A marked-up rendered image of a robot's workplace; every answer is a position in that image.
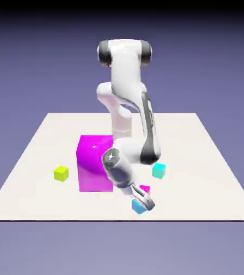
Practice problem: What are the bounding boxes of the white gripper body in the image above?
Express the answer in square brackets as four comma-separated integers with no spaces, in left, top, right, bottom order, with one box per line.
[123,184,156,212]

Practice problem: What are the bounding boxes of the small blue cube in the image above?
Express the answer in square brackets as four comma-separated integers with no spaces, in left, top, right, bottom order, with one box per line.
[131,198,150,215]

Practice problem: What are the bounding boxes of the small magenta cube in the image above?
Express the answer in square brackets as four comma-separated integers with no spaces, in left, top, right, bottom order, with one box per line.
[138,184,152,196]

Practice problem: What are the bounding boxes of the small cyan cube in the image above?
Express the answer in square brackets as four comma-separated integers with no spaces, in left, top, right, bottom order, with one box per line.
[151,162,167,180]

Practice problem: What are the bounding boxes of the small yellow cube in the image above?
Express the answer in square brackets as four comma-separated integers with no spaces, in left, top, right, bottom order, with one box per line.
[53,165,70,183]

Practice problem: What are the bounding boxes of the large magenta box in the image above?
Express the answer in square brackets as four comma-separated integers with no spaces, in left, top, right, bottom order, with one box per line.
[76,134,114,192]

